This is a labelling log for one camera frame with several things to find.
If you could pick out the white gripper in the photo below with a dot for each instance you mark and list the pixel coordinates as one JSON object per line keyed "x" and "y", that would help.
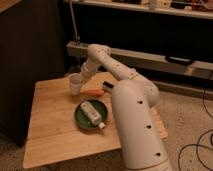
{"x": 86, "y": 73}

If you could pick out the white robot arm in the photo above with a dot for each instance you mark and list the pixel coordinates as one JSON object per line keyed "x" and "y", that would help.
{"x": 131, "y": 99}

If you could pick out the orange carrot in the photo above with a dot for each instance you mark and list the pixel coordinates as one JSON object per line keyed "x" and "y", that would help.
{"x": 94, "y": 92}

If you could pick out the black white eraser block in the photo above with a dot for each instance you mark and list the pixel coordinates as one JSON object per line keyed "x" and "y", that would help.
{"x": 107, "y": 86}

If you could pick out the white plastic bottle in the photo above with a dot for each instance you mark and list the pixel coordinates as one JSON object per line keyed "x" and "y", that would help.
{"x": 93, "y": 115}

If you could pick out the green plate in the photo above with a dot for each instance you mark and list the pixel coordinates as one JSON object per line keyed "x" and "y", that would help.
{"x": 82, "y": 120}

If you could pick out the wooden table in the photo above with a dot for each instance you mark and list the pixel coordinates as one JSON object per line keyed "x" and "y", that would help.
{"x": 53, "y": 135}

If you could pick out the vertical metal pole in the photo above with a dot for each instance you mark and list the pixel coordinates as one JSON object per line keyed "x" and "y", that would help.
{"x": 76, "y": 35}

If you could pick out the upper shelf board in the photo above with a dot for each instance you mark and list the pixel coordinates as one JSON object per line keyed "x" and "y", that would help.
{"x": 150, "y": 7}

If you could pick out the black handle on rail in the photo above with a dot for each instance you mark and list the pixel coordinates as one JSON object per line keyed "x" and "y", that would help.
{"x": 178, "y": 61}

